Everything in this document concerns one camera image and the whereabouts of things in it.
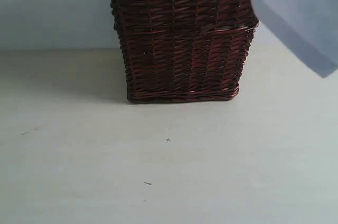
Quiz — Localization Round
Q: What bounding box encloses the white t-shirt with red lettering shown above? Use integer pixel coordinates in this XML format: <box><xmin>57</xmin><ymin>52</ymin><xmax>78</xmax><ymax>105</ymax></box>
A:
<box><xmin>251</xmin><ymin>0</ymin><xmax>337</xmax><ymax>78</ymax></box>

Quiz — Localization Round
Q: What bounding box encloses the dark brown wicker basket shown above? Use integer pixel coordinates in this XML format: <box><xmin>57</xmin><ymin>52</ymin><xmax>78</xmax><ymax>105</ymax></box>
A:
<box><xmin>110</xmin><ymin>0</ymin><xmax>258</xmax><ymax>104</ymax></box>

